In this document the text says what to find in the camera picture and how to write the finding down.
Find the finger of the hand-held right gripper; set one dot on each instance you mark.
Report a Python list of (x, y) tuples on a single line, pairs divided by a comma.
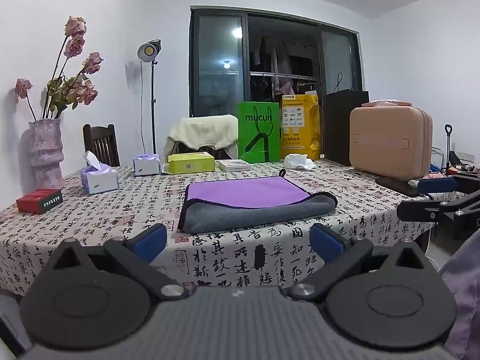
[(418, 210), (437, 185)]

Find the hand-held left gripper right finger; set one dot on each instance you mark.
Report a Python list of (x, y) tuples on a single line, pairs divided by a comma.
[(327, 243)]

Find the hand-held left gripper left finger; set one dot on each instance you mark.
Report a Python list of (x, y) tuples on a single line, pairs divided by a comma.
[(149, 243)]

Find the purple and grey towel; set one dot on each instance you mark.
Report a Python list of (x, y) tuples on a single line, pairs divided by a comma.
[(247, 195)]

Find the black board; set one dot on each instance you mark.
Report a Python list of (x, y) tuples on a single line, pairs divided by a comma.
[(395, 186)]

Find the black hand trolley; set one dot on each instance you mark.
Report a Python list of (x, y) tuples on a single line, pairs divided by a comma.
[(448, 146)]

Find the pink hard case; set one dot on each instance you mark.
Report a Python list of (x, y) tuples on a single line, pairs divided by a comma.
[(390, 140)]

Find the person's lilac clothing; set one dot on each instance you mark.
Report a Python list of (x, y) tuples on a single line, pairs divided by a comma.
[(463, 292)]

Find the calligraphy print tablecloth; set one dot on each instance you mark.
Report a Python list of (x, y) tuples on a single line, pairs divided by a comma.
[(225, 257)]

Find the white purple tissue box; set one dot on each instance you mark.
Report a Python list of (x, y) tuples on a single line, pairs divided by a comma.
[(147, 165), (99, 179)]

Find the crumpled white tissue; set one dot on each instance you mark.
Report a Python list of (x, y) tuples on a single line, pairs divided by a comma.
[(298, 162)]

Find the yellow-green box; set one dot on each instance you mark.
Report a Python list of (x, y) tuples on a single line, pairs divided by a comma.
[(191, 162)]

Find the pink item on case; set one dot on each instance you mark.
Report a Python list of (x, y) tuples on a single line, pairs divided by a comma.
[(386, 102)]

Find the dark wooden chair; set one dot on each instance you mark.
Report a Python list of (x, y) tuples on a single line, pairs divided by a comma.
[(101, 144)]

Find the black paper bag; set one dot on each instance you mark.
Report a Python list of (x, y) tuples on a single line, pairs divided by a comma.
[(343, 127)]

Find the flat white box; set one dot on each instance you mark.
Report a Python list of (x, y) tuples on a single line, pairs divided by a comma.
[(234, 165)]

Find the red box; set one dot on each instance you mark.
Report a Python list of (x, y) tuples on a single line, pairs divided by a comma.
[(39, 200)]

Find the yellow paper bag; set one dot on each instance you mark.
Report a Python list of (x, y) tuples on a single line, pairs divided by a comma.
[(300, 127)]

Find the cream cloth on chair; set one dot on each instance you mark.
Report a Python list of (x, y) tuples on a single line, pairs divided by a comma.
[(202, 131)]

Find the green paper bag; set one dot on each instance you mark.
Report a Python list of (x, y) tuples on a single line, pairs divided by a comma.
[(259, 131)]

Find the pink ceramic vase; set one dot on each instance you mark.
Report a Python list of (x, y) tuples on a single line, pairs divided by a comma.
[(45, 153)]

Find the dried pink roses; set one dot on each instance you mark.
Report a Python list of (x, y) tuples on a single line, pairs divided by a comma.
[(73, 90)]

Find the black framed glass sliding door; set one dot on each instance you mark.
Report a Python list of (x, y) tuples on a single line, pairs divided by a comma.
[(221, 67)]

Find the studio light on stand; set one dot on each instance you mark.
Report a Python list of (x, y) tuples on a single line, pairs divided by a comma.
[(150, 52)]

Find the hanging clothes behind glass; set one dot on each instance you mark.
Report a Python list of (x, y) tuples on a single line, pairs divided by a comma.
[(272, 58)]

